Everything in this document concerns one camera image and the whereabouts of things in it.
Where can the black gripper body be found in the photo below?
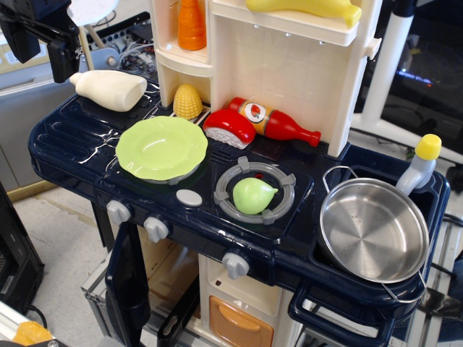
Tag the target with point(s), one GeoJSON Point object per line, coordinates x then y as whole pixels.
{"type": "Point", "coordinates": [62, 38]}

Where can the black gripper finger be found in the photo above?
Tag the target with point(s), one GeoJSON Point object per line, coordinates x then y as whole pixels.
{"type": "Point", "coordinates": [64, 59]}

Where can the light green toy pear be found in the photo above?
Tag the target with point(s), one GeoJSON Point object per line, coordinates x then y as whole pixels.
{"type": "Point", "coordinates": [252, 196]}

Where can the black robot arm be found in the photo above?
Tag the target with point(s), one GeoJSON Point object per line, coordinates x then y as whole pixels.
{"type": "Point", "coordinates": [25, 45]}

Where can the light green toy plate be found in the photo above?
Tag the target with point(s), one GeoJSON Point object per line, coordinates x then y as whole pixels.
{"type": "Point", "coordinates": [161, 148]}

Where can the white toy mayonnaise bottle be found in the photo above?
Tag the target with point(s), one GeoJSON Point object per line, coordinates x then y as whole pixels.
{"type": "Point", "coordinates": [111, 89]}

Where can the yellow toy corn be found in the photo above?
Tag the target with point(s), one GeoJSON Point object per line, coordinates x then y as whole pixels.
{"type": "Point", "coordinates": [187, 103]}

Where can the orange toy carrot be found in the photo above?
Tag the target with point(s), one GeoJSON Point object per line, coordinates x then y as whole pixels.
{"type": "Point", "coordinates": [191, 29]}

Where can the grey left stove knob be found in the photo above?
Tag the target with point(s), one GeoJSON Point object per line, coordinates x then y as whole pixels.
{"type": "Point", "coordinates": [117, 212]}

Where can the grey stove knob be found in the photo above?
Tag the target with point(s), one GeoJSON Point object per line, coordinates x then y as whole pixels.
{"type": "Point", "coordinates": [157, 230]}
{"type": "Point", "coordinates": [236, 266]}
{"type": "Point", "coordinates": [117, 212]}

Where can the red toy sushi piece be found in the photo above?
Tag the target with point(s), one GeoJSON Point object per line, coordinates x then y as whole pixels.
{"type": "Point", "coordinates": [229, 127]}

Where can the grey oval button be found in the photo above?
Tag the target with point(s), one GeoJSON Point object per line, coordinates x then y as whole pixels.
{"type": "Point", "coordinates": [189, 198]}

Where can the grey middle stove knob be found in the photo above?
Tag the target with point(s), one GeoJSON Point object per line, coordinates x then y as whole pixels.
{"type": "Point", "coordinates": [157, 230]}

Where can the red toy ketchup bottle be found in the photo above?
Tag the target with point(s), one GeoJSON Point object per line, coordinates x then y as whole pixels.
{"type": "Point", "coordinates": [272, 123]}

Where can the black computer case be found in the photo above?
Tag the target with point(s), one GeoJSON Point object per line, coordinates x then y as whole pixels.
{"type": "Point", "coordinates": [21, 267]}

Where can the toy kitchen play set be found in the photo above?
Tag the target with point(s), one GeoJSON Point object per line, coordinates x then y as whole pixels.
{"type": "Point", "coordinates": [306, 66]}

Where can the dark blue oven door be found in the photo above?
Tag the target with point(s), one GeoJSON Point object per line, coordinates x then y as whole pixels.
{"type": "Point", "coordinates": [127, 298]}

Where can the grey right stove knob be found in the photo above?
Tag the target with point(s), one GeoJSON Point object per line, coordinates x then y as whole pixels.
{"type": "Point", "coordinates": [236, 266]}

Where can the yellow sponge object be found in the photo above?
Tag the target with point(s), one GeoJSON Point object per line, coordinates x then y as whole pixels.
{"type": "Point", "coordinates": [30, 333]}

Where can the yellow toy banana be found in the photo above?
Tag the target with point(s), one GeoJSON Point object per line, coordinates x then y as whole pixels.
{"type": "Point", "coordinates": [323, 8]}

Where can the orange toy drawer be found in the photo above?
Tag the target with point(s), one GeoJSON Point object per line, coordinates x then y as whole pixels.
{"type": "Point", "coordinates": [236, 327]}

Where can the stainless steel pot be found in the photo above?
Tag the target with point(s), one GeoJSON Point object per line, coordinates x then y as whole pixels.
{"type": "Point", "coordinates": [370, 229]}

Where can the grey toy faucet yellow cap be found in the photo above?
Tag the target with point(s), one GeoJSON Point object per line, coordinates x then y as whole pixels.
{"type": "Point", "coordinates": [422, 165]}

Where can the white pipe frame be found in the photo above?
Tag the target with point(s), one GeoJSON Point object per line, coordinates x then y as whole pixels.
{"type": "Point", "coordinates": [413, 86]}

